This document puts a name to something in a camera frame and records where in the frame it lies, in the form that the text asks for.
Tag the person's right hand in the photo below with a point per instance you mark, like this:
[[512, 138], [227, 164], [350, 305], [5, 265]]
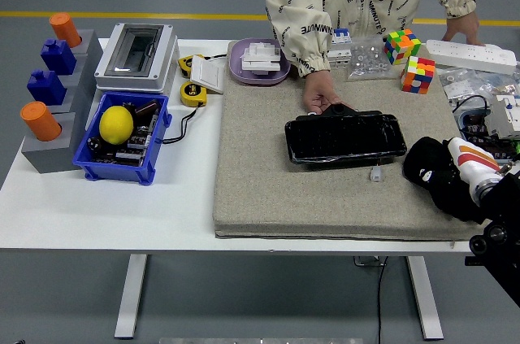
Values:
[[321, 90]]

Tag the black white robot left hand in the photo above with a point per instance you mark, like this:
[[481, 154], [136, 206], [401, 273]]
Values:
[[19, 341]]

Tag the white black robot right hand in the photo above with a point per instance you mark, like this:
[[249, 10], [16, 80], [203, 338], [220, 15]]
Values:
[[473, 165]]

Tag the person's left hand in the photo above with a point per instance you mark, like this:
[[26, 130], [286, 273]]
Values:
[[461, 29]]

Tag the black rag with red patch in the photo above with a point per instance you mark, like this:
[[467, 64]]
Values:
[[422, 157]]

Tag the black glossy display panel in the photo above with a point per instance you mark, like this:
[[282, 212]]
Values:
[[345, 140]]

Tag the person's right forearm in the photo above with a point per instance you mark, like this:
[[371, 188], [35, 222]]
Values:
[[306, 45]]

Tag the white power strip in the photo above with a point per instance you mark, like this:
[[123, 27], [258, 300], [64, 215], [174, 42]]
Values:
[[467, 53]]

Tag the white blue circuit breaker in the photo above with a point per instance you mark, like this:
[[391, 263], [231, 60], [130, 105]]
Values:
[[341, 55]]

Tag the light blue tray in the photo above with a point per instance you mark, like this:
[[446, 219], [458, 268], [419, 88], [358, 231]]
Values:
[[462, 120]]

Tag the clear bag of metal nuts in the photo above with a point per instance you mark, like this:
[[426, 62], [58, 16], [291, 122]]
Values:
[[367, 59]]

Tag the clear bags of small parts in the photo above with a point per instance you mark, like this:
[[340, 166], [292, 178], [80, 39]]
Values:
[[459, 88]]

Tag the multicoloured puzzle cube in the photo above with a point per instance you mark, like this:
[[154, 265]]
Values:
[[418, 75], [402, 47]]

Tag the white plastic parts stack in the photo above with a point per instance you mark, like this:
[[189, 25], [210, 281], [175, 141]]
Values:
[[262, 59]]

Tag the purple shallow tray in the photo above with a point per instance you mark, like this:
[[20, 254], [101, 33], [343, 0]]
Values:
[[237, 69]]

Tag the grey-brown fabric mat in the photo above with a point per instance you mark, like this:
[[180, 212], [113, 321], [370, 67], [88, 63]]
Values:
[[264, 177]]

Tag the white table leg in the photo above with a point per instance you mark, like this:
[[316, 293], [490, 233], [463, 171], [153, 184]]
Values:
[[130, 299], [426, 303]]

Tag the yellow tape measure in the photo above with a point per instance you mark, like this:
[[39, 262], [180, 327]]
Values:
[[193, 94], [185, 65]]

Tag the grey stepped block holder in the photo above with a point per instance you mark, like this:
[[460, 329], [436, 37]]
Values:
[[53, 157]]

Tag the blue plastic bin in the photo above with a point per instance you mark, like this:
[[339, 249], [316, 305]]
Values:
[[118, 171]]

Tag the yellow lemon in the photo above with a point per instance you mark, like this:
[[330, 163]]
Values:
[[116, 125]]

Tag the orange cylinder peg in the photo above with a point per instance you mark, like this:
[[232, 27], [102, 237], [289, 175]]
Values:
[[65, 29], [38, 120]]

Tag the blue block peg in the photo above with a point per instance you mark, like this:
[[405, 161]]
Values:
[[46, 88], [59, 57]]

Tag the white wall switch plate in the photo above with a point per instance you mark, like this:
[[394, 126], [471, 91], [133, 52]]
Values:
[[209, 75]]

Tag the grey under-table bracket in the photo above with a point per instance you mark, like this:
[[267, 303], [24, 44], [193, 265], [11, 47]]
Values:
[[367, 262]]

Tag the grey electrical enclosure box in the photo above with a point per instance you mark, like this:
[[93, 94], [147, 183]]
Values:
[[162, 55]]

